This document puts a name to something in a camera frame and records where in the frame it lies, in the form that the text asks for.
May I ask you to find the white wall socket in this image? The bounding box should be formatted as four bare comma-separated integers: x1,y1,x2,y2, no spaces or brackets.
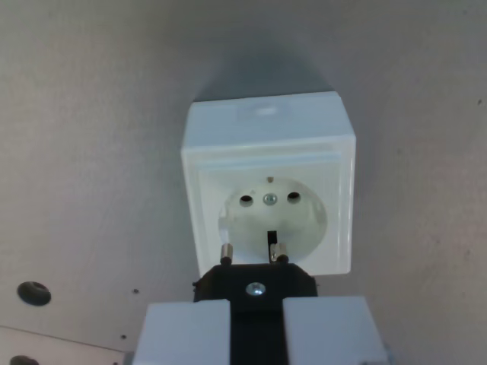
181,90,359,278

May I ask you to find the black power plug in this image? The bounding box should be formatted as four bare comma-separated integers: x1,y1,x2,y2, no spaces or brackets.
193,243,319,365

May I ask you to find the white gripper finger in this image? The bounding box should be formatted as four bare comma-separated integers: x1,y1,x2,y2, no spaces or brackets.
282,296,390,365
135,300,232,365

